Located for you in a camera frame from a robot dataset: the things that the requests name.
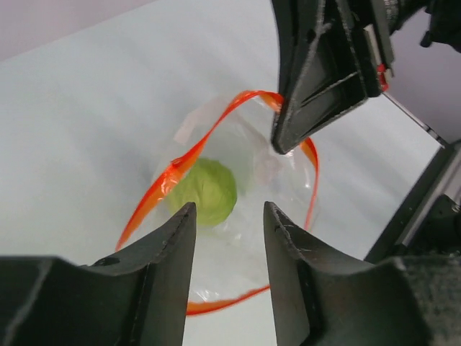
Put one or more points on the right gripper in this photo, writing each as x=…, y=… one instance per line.
x=327, y=70

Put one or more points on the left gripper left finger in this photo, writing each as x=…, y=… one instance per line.
x=136, y=296

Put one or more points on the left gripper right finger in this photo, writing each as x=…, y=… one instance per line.
x=321, y=296

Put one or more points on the green cabbage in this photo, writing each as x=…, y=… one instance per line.
x=211, y=186

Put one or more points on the clear zip top bag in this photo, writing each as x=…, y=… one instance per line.
x=220, y=158

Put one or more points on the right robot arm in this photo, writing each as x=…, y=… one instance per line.
x=444, y=27

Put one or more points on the aluminium rail frame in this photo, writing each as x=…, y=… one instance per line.
x=428, y=220

